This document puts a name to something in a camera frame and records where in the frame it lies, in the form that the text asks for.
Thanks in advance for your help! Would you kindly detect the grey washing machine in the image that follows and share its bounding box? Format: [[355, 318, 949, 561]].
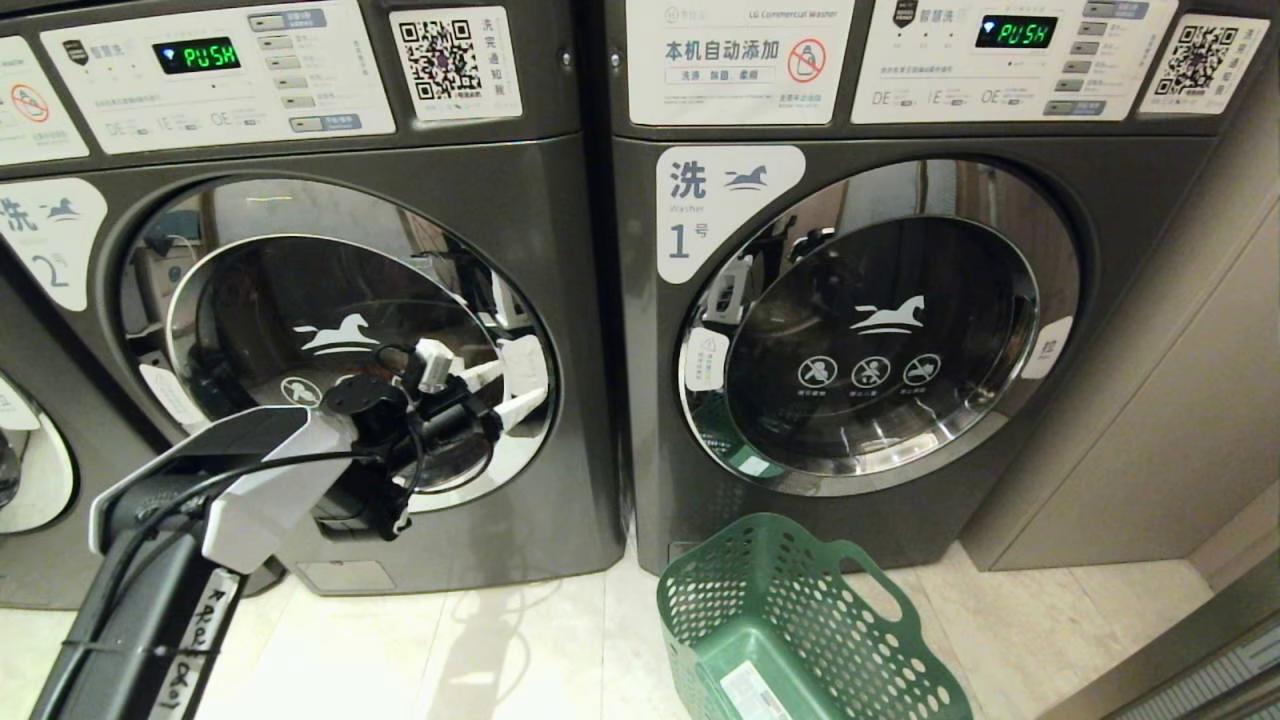
[[600, 0, 1280, 577], [0, 270, 291, 611], [0, 0, 627, 611]]

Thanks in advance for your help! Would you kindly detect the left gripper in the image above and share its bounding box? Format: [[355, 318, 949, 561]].
[[398, 359, 550, 493]]

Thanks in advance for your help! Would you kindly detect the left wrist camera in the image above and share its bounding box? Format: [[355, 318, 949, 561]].
[[404, 338, 458, 397]]

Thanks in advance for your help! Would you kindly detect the grey cabinet side panel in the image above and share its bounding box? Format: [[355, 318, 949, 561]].
[[962, 90, 1280, 573]]

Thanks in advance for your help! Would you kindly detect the green plastic laundry basket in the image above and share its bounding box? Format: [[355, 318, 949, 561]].
[[656, 512, 974, 720]]

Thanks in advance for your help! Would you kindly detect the round chrome washing machine door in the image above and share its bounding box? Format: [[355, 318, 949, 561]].
[[105, 175, 561, 516], [675, 155, 1087, 499], [0, 375, 77, 536]]

